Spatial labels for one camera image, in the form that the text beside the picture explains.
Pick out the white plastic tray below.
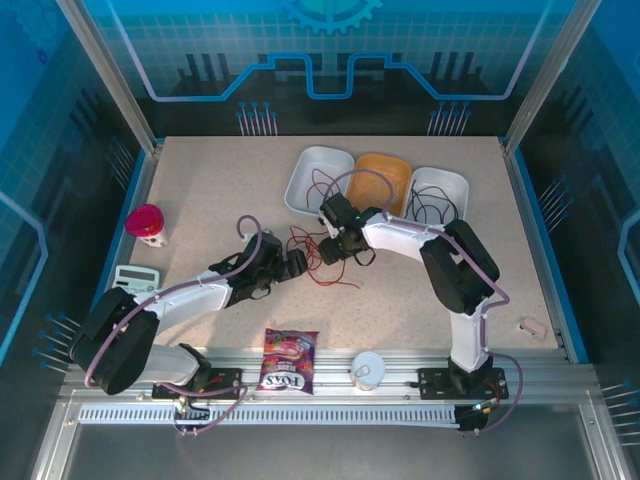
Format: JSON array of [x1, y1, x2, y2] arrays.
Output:
[[283, 144, 356, 221], [402, 166, 470, 226]]

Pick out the white slotted cable duct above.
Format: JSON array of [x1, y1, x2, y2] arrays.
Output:
[[79, 403, 459, 427]]

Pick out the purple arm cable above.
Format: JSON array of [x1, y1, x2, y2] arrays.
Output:
[[84, 214, 265, 439], [319, 168, 525, 437]]

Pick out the black cable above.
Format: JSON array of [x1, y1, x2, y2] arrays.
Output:
[[407, 183, 459, 225]]

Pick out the pink eraser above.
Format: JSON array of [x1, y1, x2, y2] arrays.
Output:
[[518, 318, 549, 339]]

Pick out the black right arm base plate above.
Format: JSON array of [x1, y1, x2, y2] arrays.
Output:
[[417, 367, 510, 401]]

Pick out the purple candy bag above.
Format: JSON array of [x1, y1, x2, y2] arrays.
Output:
[[256, 327, 321, 396]]

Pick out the tin can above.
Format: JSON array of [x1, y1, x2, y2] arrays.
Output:
[[349, 350, 387, 394]]

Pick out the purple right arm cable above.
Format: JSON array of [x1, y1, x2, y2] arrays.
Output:
[[319, 168, 525, 437]]

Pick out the pale green calculator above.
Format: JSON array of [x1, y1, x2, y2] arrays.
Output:
[[114, 264, 162, 291]]

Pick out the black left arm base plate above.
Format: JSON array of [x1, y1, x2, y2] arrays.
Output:
[[152, 367, 246, 401]]

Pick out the red cable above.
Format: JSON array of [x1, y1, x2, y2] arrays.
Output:
[[288, 224, 362, 291], [304, 168, 347, 207]]

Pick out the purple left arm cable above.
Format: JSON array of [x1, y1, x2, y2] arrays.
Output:
[[84, 214, 265, 439]]

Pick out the orange plastic tray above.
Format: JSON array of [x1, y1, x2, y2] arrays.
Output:
[[343, 152, 412, 219]]

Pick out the aluminium frame post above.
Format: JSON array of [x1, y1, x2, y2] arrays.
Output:
[[502, 0, 601, 156], [54, 0, 164, 154]]

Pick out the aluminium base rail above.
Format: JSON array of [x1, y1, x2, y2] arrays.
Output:
[[64, 347, 596, 407]]

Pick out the pink lidded cup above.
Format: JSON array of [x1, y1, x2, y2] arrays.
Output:
[[124, 203, 169, 250]]

